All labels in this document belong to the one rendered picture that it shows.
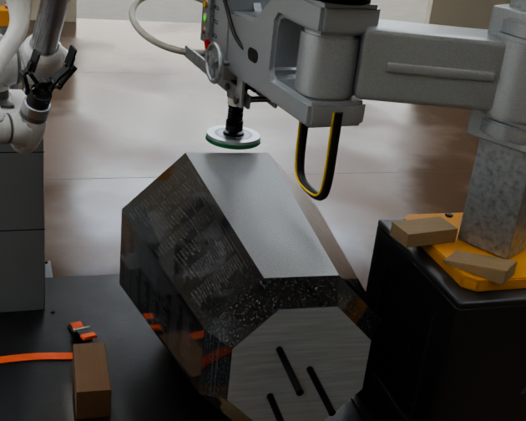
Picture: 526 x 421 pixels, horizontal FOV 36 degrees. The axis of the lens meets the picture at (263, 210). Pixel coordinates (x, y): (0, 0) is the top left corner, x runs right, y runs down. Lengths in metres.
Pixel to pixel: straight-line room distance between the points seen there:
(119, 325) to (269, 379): 1.29
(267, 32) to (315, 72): 0.30
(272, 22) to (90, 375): 1.40
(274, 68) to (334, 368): 0.98
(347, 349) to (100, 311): 1.51
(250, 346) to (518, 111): 1.05
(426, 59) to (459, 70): 0.11
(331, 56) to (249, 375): 0.95
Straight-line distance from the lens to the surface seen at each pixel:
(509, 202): 2.66
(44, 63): 3.28
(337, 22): 2.36
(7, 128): 2.72
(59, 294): 3.71
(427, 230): 2.68
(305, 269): 2.31
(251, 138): 3.15
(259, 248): 2.40
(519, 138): 2.54
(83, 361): 3.07
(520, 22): 2.50
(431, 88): 2.47
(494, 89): 2.53
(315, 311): 2.24
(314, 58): 2.41
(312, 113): 2.40
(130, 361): 3.27
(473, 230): 2.74
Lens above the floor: 1.90
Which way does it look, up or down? 24 degrees down
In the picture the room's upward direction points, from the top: 6 degrees clockwise
